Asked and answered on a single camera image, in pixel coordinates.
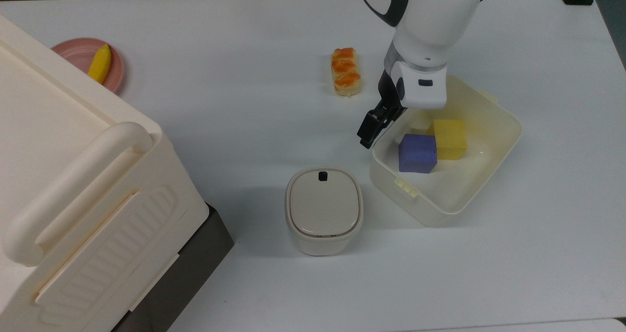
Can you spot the yellow toy banana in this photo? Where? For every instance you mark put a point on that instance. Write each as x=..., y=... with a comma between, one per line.
x=100, y=65

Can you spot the orange glazed toy bread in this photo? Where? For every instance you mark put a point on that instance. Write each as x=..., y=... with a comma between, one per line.
x=346, y=73

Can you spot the yellow cube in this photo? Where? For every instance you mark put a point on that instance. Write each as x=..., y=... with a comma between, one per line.
x=451, y=139

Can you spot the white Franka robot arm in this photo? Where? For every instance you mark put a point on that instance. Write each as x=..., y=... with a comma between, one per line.
x=430, y=24

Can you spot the beige small lidded trash can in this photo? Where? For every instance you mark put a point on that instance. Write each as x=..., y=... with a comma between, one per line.
x=324, y=214

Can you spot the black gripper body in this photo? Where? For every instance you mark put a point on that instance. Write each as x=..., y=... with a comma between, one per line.
x=390, y=95

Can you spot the cream plastic box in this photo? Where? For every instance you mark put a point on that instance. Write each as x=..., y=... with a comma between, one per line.
x=459, y=195

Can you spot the pink plate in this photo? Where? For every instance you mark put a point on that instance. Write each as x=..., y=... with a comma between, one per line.
x=76, y=53

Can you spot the dark wooden drawer cabinet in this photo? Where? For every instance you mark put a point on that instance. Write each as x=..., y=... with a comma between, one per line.
x=195, y=254

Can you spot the purple cube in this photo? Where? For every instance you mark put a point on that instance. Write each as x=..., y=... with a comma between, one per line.
x=416, y=153

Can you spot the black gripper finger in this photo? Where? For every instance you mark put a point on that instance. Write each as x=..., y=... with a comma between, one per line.
x=385, y=119
x=368, y=129

